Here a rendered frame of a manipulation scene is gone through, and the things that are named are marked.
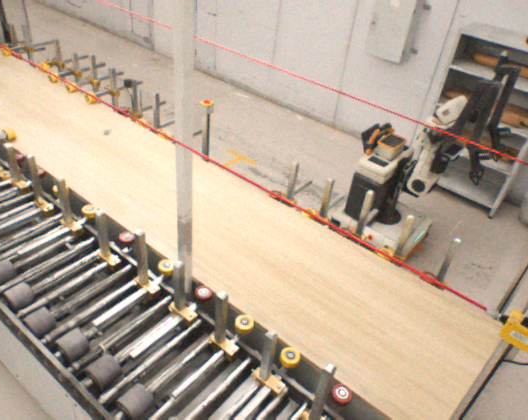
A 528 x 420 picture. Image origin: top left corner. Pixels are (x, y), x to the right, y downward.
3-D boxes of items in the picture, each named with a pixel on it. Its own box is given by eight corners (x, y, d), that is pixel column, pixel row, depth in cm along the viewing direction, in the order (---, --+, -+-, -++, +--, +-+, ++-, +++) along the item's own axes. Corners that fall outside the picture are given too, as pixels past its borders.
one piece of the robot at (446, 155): (423, 168, 326) (433, 142, 313) (438, 155, 344) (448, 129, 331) (444, 178, 318) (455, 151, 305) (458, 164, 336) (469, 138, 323)
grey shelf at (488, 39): (422, 165, 509) (474, 20, 416) (504, 200, 469) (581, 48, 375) (405, 180, 480) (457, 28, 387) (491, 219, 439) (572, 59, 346)
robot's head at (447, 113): (433, 111, 307) (453, 101, 296) (444, 103, 321) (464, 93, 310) (443, 130, 308) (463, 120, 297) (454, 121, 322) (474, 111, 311)
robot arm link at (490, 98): (494, 80, 270) (488, 84, 263) (504, 83, 267) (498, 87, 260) (469, 145, 295) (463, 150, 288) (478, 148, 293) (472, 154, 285)
